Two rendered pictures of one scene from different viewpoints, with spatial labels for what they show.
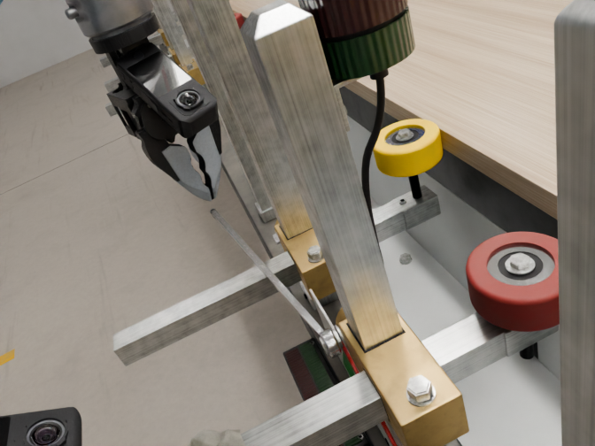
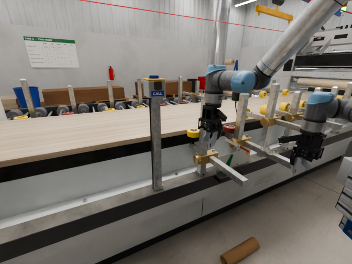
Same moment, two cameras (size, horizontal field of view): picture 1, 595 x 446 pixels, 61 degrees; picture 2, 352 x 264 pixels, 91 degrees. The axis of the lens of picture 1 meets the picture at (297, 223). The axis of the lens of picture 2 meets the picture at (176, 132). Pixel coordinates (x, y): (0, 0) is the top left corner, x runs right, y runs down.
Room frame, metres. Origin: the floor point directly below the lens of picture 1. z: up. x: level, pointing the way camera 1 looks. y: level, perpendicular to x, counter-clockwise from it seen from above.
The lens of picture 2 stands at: (0.96, 0.73, 1.26)
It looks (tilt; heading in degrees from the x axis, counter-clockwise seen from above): 21 degrees down; 250
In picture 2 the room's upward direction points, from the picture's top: 1 degrees clockwise
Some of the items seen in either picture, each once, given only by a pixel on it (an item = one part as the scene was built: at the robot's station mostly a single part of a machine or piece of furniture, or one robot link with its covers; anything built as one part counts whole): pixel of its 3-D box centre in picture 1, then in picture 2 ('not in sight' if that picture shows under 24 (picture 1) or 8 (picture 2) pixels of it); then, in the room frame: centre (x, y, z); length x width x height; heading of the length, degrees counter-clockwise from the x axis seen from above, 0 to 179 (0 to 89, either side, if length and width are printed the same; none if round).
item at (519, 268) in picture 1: (523, 310); (228, 133); (0.27, -0.15, 0.85); 0.08 x 0.08 x 0.11
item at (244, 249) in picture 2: not in sight; (240, 251); (0.23, 0.09, 0.04); 0.30 x 0.08 x 0.08; 7
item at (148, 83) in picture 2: not in sight; (154, 88); (0.80, 0.04, 1.18); 0.07 x 0.07 x 0.08; 7
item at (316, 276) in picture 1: (307, 249); (205, 157); (0.52, 0.00, 0.80); 0.13 x 0.06 x 0.05; 7
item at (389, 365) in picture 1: (396, 363); (239, 141); (0.27, -0.03, 0.85); 0.13 x 0.06 x 0.05; 7
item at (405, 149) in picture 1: (412, 172); (193, 138); (0.52, -0.16, 0.85); 0.08 x 0.08 x 0.11
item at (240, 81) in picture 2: not in sight; (239, 81); (0.52, 0.19, 1.22); 0.11 x 0.11 x 0.08; 16
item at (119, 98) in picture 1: (147, 81); (210, 117); (0.57, 0.10, 1.06); 0.09 x 0.08 x 0.12; 27
